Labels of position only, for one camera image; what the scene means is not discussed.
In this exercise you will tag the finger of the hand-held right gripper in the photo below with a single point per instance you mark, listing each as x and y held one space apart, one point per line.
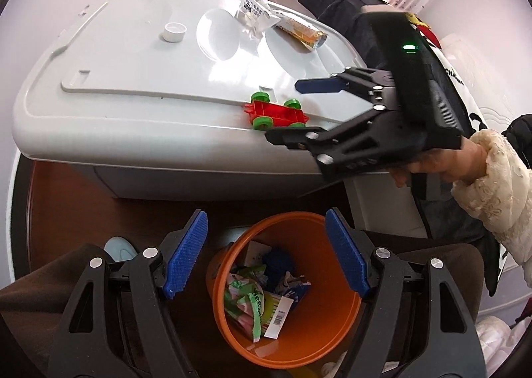
291 138
318 85

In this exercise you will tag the white plastic bag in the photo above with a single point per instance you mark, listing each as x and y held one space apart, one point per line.
498 340

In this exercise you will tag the light blue slipper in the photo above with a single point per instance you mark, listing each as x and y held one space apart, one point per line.
120 249

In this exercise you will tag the person's right hand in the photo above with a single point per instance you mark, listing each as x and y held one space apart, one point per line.
449 162

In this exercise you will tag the red yellow plush toy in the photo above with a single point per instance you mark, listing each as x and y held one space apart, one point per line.
424 31

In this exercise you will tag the grey plastic storage box lid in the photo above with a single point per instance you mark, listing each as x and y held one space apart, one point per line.
124 70

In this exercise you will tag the white cube box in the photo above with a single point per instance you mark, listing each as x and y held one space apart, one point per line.
255 251

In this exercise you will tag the brown clear tube wrapper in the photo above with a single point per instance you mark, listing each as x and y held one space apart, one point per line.
303 31

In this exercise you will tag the clear plastic packet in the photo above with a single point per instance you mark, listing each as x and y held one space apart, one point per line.
253 14

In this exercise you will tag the black padded jacket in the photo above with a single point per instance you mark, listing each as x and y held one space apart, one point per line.
519 133

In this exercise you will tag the red toy car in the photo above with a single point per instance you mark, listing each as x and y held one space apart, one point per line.
274 110

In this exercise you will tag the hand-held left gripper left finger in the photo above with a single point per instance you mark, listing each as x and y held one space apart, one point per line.
187 253

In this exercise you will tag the person's right forearm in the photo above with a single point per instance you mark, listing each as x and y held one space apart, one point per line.
498 195

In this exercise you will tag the white quilted bedding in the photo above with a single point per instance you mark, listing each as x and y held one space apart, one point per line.
490 83

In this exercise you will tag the small blue white box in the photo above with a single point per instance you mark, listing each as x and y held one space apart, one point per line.
297 286

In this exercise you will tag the orange trash bin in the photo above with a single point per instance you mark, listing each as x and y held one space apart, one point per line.
316 332

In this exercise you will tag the green snack wrapper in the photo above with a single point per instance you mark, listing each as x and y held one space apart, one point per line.
249 270

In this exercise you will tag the green wipes pack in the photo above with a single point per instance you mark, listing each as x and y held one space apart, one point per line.
255 311

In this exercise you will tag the white bottle cap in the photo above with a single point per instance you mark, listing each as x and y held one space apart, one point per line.
174 31

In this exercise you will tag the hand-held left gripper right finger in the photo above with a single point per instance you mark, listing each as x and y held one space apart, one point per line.
347 253

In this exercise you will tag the blue cloth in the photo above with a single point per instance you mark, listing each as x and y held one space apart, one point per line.
278 263

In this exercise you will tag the green medicine box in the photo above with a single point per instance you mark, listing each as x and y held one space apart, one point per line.
276 311

